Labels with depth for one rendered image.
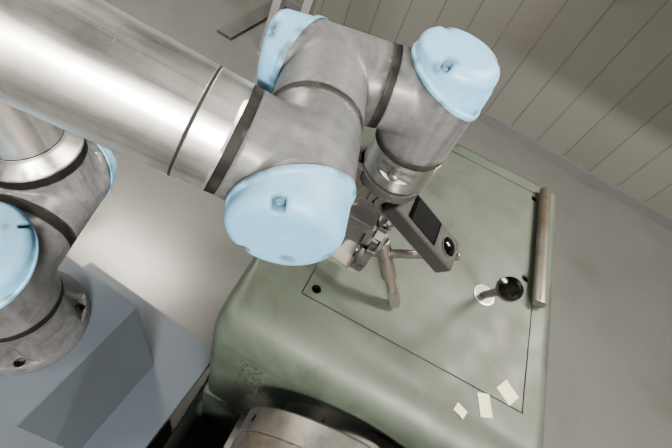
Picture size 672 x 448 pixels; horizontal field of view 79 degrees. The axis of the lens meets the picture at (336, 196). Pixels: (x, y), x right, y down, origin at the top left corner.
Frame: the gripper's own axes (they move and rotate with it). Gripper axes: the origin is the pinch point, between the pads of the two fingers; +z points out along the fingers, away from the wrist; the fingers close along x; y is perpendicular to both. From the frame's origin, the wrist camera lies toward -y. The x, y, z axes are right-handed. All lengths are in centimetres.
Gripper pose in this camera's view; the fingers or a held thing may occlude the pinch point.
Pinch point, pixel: (356, 264)
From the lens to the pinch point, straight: 60.3
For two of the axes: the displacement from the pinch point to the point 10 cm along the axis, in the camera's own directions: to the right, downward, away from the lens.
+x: -3.9, 6.6, -6.4
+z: -2.6, 5.9, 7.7
